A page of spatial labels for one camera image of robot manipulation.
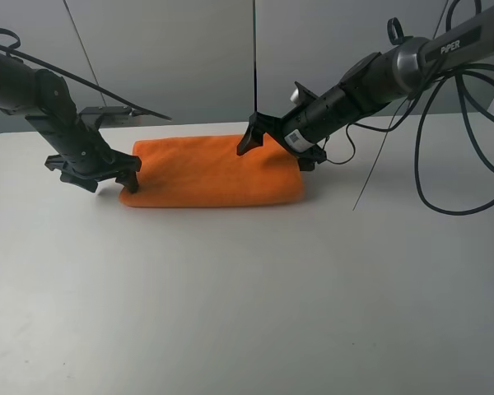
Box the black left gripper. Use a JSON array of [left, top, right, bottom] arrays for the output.
[[44, 142, 142, 193]]

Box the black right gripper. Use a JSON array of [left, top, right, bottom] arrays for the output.
[[236, 112, 327, 171]]

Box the orange towel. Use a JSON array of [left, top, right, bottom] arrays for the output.
[[119, 135, 305, 208]]

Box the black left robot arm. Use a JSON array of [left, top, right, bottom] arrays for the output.
[[0, 53, 142, 193]]

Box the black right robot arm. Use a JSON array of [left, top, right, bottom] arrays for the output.
[[236, 6, 494, 171]]

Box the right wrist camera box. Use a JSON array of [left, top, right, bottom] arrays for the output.
[[290, 81, 318, 107]]

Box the right camera cable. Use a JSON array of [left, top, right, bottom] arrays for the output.
[[319, 123, 357, 165]]

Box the camera cable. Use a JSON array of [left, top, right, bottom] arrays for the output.
[[0, 26, 173, 121], [319, 123, 357, 165]]

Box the thin black hanging cable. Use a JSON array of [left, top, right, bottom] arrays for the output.
[[352, 98, 411, 211]]

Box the thick black looping cable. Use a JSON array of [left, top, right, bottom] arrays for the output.
[[413, 67, 494, 215]]

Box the left camera cable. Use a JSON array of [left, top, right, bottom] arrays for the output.
[[0, 26, 173, 121]]

